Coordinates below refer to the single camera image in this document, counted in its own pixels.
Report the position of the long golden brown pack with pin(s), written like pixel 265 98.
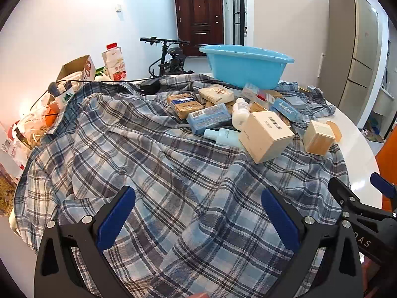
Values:
pixel 259 107

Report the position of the brown cardboard box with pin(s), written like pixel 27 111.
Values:
pixel 83 66

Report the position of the green white packet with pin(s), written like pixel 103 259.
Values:
pixel 65 97

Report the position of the white and red box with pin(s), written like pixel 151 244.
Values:
pixel 251 91

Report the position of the cream soap packet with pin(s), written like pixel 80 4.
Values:
pixel 217 94

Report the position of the blue plaid shirt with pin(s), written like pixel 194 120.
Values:
pixel 149 167

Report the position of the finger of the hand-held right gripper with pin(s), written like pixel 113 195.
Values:
pixel 383 186
pixel 341 191

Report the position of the black power adapter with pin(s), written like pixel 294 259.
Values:
pixel 149 87

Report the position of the grey blue box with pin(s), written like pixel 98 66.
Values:
pixel 296 101

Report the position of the beige refrigerator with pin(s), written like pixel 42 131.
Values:
pixel 356 52

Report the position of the black bicycle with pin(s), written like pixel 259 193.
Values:
pixel 169 59

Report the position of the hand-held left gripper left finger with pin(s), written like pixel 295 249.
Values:
pixel 116 220

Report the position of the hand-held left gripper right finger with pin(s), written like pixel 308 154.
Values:
pixel 280 220

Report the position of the gold box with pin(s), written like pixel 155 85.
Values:
pixel 304 91

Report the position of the cardboard clutter on floor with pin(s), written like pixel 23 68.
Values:
pixel 373 130

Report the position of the red white snack bag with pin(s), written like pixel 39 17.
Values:
pixel 12 149

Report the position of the blue white lettered box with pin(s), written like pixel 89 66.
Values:
pixel 287 110

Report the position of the blue plastic basin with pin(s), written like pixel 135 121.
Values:
pixel 245 68

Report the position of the large cream cube box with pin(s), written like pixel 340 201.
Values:
pixel 266 136

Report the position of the dark brown door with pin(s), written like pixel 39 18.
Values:
pixel 198 18

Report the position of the black framed glass door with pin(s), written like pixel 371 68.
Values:
pixel 238 9

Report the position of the yellow noodle bag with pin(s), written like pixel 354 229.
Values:
pixel 7 192

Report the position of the light blue barcode box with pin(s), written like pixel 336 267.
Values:
pixel 209 118

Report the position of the light blue tube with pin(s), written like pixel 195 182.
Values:
pixel 225 138

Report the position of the white plastic bottle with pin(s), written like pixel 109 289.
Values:
pixel 240 115

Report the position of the tan perforated case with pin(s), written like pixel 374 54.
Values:
pixel 225 107

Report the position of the orange chair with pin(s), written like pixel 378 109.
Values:
pixel 387 161

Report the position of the brown box with blue label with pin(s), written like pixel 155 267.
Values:
pixel 186 105

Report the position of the white utility sink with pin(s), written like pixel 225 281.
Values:
pixel 383 101

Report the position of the tan wood-look box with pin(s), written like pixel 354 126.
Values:
pixel 318 138

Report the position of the red capped milk bottle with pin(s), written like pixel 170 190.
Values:
pixel 114 65

